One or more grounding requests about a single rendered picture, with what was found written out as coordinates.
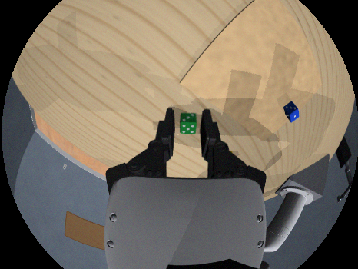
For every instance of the blue die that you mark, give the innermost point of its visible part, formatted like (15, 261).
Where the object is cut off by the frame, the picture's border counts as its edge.
(291, 111)

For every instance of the tan mat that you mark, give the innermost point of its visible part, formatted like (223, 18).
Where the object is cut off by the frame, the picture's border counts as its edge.
(257, 64)

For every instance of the green die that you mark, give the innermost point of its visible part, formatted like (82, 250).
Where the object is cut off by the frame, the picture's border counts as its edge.
(188, 123)

